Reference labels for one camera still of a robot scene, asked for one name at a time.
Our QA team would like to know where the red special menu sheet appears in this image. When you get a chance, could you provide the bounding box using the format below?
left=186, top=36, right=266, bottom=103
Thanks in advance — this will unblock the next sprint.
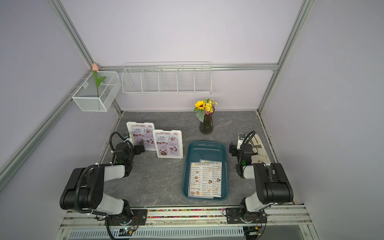
left=154, top=132, right=181, bottom=158

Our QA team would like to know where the white menu holder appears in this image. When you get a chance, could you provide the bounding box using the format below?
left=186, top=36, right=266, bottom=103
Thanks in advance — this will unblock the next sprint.
left=153, top=130, right=184, bottom=159
left=125, top=121, right=157, bottom=152

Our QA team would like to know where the yellow food menu sheet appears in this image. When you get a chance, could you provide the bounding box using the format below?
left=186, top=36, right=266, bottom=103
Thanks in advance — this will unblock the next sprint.
left=200, top=160, right=223, bottom=198
left=188, top=162, right=214, bottom=199

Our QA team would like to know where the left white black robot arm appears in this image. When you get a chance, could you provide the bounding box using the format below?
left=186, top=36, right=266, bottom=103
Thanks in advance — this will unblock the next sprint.
left=60, top=132, right=145, bottom=226

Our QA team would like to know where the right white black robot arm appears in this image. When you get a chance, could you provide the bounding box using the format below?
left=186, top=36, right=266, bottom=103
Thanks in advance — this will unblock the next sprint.
left=229, top=131, right=294, bottom=224

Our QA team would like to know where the red menu in left holder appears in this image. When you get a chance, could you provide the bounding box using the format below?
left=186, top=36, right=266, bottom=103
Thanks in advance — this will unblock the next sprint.
left=130, top=124, right=156, bottom=150

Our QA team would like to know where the teal plastic tray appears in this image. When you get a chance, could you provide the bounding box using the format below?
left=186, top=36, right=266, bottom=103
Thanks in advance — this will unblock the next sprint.
left=182, top=141, right=229, bottom=201

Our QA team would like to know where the beige work glove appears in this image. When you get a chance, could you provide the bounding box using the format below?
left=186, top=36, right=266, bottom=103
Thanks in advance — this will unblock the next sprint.
left=251, top=134, right=271, bottom=164

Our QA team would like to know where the dark glass flower vase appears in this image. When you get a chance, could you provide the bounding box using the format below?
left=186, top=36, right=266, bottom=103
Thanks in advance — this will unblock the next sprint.
left=199, top=115, right=214, bottom=135

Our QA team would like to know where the sunflower bouquet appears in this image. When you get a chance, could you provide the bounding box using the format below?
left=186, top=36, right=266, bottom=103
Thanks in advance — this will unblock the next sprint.
left=194, top=99, right=217, bottom=123

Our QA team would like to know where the pink artificial tulip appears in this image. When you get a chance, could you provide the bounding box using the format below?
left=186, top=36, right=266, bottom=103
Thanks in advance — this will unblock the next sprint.
left=92, top=63, right=106, bottom=97

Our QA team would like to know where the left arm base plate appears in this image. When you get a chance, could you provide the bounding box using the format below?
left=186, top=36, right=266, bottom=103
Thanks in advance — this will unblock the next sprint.
left=106, top=209, right=148, bottom=226

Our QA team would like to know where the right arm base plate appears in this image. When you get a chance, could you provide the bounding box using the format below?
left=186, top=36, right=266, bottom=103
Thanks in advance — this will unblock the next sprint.
left=222, top=207, right=268, bottom=224

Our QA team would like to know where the white mesh wall basket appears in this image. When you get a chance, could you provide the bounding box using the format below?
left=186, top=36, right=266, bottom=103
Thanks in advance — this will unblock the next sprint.
left=72, top=71, right=122, bottom=112

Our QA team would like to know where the white wire wall shelf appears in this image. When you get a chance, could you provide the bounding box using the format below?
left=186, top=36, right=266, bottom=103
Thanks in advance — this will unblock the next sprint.
left=122, top=62, right=213, bottom=95

